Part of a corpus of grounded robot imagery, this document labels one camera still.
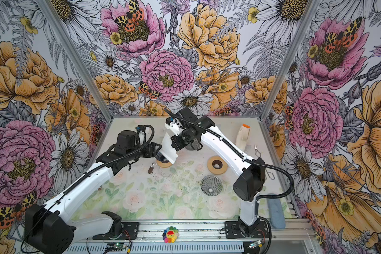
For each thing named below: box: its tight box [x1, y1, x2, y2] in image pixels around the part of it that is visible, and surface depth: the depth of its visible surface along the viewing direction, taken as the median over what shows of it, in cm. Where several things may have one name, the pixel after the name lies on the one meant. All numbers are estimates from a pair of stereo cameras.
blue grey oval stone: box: [267, 197, 287, 230], surface depth 78 cm
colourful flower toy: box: [161, 225, 180, 243], surface depth 74 cm
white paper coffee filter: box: [158, 132, 179, 165], surface depth 80 cm
